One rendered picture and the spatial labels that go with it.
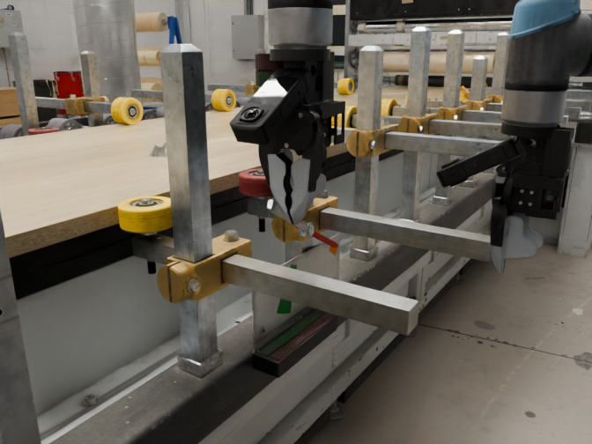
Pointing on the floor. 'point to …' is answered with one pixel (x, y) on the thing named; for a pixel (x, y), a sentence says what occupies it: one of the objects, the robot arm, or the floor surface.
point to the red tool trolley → (67, 79)
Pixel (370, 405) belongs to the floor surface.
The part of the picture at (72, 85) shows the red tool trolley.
